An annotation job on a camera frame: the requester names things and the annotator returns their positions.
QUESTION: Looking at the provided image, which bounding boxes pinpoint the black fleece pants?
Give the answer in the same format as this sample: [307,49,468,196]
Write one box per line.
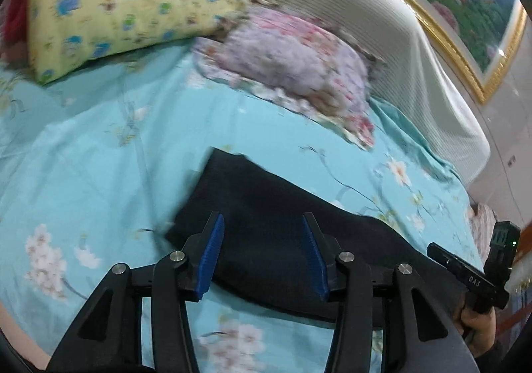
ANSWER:
[165,149,465,322]

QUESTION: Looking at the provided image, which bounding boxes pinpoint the person's right hand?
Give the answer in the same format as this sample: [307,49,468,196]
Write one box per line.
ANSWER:
[454,305,496,358]

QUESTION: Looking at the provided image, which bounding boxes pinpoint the plaid cloth beside bed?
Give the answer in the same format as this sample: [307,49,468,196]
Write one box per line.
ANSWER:
[469,204,497,263]

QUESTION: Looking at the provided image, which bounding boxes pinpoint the light blue floral bedsheet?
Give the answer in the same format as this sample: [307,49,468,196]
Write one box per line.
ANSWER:
[1,44,481,352]

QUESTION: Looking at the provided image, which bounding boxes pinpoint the pink purple floral pillow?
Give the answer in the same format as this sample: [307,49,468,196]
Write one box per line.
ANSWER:
[193,4,384,149]

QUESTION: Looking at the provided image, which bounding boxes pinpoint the white striped headboard cover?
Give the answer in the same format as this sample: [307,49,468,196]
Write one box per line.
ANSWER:
[267,0,490,185]

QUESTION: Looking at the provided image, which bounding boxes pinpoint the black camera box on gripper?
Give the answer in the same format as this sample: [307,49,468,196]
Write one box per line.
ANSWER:
[483,221,520,294]

